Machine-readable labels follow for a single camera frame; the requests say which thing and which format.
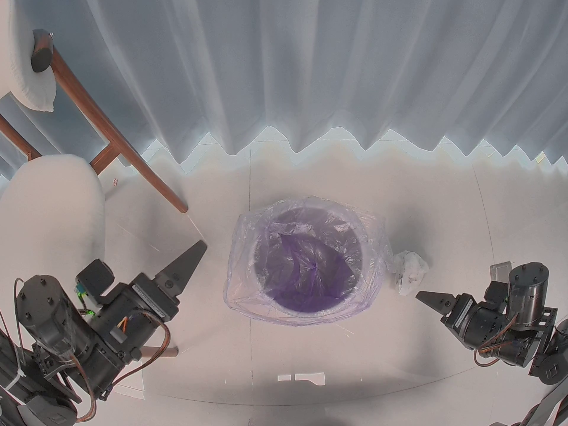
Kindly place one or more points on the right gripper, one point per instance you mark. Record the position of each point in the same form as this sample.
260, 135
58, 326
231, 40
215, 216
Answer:
475, 322

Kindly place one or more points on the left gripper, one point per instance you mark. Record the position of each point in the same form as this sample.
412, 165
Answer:
115, 340

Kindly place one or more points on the purple plastic bag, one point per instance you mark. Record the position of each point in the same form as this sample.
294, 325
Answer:
242, 291

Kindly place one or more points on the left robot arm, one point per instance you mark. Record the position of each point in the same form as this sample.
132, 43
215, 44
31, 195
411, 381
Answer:
44, 313

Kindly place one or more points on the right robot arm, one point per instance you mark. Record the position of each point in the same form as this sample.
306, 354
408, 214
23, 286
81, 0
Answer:
528, 295

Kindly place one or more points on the white trash bin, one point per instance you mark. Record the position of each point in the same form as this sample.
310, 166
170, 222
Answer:
255, 264

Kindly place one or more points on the crumpled white plastic wrapper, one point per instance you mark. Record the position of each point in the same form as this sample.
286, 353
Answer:
410, 273

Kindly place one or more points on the wooden chair with white cushions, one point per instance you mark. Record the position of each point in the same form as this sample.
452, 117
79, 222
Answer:
53, 211

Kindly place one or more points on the pale blue curtain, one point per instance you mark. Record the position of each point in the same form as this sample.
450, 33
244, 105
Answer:
310, 51

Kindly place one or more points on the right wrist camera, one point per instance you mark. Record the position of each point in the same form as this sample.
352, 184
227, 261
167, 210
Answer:
496, 293

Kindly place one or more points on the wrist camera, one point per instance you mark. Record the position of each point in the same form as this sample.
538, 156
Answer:
95, 277
496, 293

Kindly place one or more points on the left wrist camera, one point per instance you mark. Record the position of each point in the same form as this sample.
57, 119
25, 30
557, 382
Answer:
95, 277

